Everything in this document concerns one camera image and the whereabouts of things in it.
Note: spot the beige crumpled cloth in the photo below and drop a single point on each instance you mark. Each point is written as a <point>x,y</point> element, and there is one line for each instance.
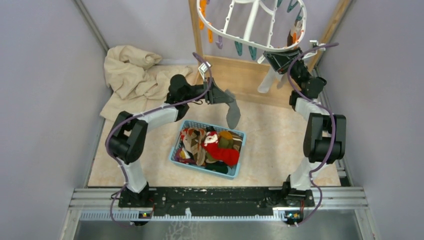
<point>135,77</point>

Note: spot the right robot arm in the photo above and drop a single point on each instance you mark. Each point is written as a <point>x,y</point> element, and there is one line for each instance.
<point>325,135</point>

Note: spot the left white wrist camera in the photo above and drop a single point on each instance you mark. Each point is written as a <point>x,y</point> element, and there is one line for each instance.
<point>204,68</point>

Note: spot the grey sock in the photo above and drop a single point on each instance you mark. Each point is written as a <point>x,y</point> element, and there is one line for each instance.
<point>233,114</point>

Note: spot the brown beige hanging sock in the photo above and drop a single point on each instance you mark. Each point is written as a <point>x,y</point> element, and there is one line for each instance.
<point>294,33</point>

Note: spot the pile of socks in basket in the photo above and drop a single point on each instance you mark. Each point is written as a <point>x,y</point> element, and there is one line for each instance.
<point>198,149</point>

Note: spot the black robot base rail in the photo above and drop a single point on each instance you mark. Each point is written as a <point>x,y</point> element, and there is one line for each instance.
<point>216,201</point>

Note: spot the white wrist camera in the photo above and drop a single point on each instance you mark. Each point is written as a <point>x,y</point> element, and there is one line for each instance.
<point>314,44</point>
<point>204,68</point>

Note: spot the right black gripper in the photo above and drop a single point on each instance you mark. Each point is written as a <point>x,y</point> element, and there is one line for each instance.
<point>281,60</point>

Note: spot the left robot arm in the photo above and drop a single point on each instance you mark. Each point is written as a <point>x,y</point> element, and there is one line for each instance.
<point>126,140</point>

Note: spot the wooden hanger stand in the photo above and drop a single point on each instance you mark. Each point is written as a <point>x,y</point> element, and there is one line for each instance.
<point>242,77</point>

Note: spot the blue plastic basket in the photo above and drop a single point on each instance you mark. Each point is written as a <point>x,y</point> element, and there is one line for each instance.
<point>179,159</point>

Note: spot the white oval clip hanger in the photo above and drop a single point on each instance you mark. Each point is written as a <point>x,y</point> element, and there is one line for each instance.
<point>245,39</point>

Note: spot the red santa sock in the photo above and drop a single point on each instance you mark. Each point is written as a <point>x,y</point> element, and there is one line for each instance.
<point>229,156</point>

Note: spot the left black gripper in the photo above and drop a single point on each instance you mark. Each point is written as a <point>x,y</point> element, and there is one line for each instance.
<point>217,95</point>

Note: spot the white sock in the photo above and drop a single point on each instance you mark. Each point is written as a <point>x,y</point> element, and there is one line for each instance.
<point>269,80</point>

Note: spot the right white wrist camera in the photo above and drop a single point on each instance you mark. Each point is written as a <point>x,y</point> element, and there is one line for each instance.
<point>314,44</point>

